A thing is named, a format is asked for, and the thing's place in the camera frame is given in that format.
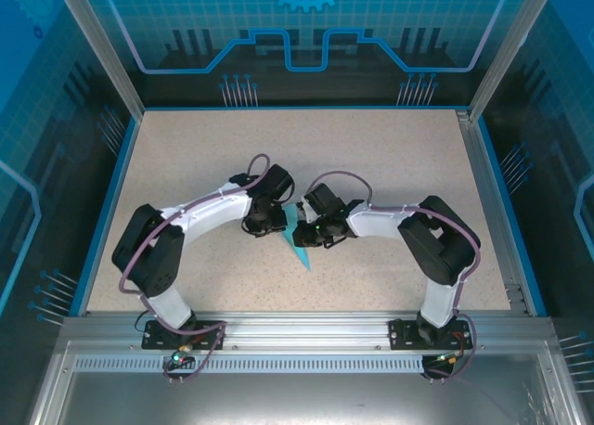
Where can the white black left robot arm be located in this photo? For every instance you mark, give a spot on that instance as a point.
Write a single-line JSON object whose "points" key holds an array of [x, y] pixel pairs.
{"points": [[218, 207]]}

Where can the aluminium frame post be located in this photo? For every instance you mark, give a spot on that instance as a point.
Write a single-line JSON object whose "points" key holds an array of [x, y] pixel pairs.
{"points": [[506, 49], [107, 49]]}

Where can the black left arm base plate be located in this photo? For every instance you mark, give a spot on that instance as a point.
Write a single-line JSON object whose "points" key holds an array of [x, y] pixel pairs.
{"points": [[151, 342]]}

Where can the light blue paper sheet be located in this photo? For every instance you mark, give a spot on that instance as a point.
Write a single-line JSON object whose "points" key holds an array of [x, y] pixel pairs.
{"points": [[301, 258]]}

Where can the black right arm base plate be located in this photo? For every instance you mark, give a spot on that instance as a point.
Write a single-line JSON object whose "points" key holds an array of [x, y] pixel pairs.
{"points": [[399, 337]]}

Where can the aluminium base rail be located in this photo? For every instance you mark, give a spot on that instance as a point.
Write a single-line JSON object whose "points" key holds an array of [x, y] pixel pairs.
{"points": [[306, 332]]}

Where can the aluminium side rail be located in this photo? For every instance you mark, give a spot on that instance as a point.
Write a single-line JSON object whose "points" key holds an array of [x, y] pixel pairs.
{"points": [[489, 197]]}

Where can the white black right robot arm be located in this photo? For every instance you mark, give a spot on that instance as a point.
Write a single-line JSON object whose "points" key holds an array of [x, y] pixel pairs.
{"points": [[376, 223]]}

